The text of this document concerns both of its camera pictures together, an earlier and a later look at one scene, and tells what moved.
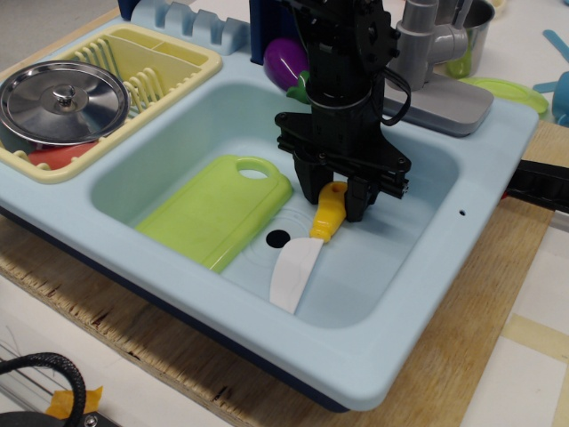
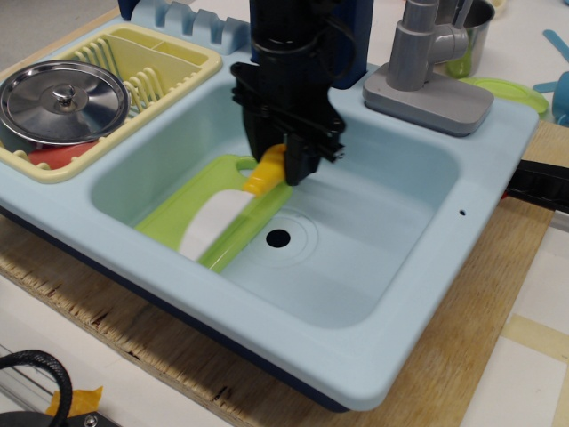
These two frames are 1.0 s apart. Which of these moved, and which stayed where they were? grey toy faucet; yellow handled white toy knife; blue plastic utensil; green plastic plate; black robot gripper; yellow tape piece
Moved: yellow handled white toy knife; black robot gripper
Stayed: grey toy faucet; yellow tape piece; blue plastic utensil; green plastic plate
